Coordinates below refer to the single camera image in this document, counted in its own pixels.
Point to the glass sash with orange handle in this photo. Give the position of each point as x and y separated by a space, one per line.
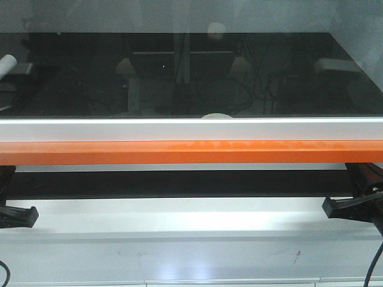
123 85

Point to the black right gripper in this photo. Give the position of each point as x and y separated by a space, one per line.
365 204

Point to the white cabinet front ledge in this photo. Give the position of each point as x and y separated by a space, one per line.
188 242

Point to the rolled white dark poster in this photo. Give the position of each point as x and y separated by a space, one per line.
7 64

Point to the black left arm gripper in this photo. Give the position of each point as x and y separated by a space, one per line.
14 217

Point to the glass jar with cream lid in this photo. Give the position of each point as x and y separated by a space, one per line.
216 116

